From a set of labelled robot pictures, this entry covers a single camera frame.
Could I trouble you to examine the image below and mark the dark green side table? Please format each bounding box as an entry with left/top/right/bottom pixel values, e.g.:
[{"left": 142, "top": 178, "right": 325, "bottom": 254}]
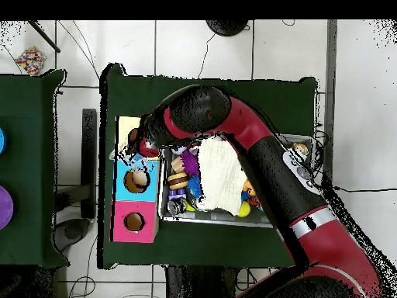
[{"left": 0, "top": 69, "right": 68, "bottom": 268}]

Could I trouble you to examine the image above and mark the clear blue packet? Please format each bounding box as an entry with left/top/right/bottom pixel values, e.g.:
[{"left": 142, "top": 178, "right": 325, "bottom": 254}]
[{"left": 115, "top": 148, "right": 143, "bottom": 168}]

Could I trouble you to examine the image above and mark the orange plastic toy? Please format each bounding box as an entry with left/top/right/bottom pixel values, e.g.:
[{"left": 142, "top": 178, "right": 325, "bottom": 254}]
[{"left": 243, "top": 178, "right": 257, "bottom": 199}]

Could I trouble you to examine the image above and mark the black round floor base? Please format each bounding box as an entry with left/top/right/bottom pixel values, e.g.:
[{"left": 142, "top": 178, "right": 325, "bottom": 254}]
[{"left": 205, "top": 19, "right": 250, "bottom": 37}]

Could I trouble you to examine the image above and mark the shallow clear mesh bin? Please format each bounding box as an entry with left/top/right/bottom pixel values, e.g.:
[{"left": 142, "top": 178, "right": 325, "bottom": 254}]
[{"left": 158, "top": 126, "right": 314, "bottom": 230}]

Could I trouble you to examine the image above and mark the purple round disc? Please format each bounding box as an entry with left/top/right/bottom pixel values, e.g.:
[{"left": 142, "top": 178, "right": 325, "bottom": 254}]
[{"left": 0, "top": 185, "right": 15, "bottom": 230}]

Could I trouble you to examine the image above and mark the black white striped toy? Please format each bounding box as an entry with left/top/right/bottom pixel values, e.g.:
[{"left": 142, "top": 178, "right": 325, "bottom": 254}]
[{"left": 167, "top": 198, "right": 187, "bottom": 217}]

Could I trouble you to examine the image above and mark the brown wooden yo-yo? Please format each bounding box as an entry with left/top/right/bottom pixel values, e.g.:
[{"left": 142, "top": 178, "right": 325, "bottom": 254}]
[{"left": 167, "top": 172, "right": 190, "bottom": 190}]

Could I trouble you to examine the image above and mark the multicoloured speckled toy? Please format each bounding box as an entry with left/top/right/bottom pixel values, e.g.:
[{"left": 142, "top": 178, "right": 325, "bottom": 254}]
[{"left": 13, "top": 46, "right": 47, "bottom": 75}]

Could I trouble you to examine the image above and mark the wooden box with three holes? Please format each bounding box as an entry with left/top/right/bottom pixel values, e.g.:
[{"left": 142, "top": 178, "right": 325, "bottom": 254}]
[{"left": 111, "top": 116, "right": 165, "bottom": 243}]

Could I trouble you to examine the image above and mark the dark green table cloth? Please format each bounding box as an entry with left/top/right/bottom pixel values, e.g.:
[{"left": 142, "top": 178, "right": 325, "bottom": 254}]
[{"left": 98, "top": 61, "right": 319, "bottom": 277}]

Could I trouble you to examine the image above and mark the blue spiky ball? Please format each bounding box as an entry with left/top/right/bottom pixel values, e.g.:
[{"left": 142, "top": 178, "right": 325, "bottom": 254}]
[{"left": 188, "top": 175, "right": 204, "bottom": 199}]

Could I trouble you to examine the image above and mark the purple spiky ball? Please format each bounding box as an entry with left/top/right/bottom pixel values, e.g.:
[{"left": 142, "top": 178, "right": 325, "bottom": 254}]
[{"left": 180, "top": 151, "right": 199, "bottom": 177}]

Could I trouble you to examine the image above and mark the yellow ball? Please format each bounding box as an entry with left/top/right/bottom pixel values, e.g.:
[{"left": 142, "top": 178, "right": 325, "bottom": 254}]
[{"left": 236, "top": 201, "right": 252, "bottom": 218}]

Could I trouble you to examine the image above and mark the cream yellow waffle cloth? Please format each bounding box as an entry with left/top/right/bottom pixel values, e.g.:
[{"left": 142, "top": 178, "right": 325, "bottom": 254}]
[{"left": 197, "top": 136, "right": 248, "bottom": 217}]

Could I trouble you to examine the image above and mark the black upright panel stand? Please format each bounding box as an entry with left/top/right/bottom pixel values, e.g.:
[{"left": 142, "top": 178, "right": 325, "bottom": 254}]
[{"left": 53, "top": 108, "right": 99, "bottom": 252}]

